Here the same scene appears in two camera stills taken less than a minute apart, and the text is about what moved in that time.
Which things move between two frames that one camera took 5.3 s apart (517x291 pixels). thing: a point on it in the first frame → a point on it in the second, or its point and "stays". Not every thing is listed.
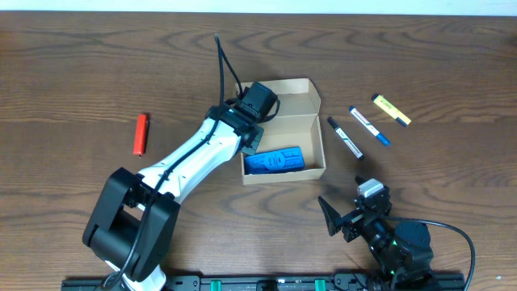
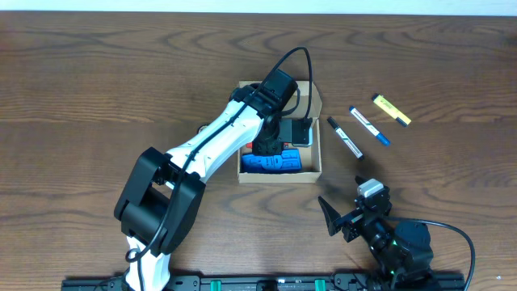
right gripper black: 352,221 stays
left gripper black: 257,134 → 261,148
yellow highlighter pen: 383,103 stays
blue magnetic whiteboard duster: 275,161 stays
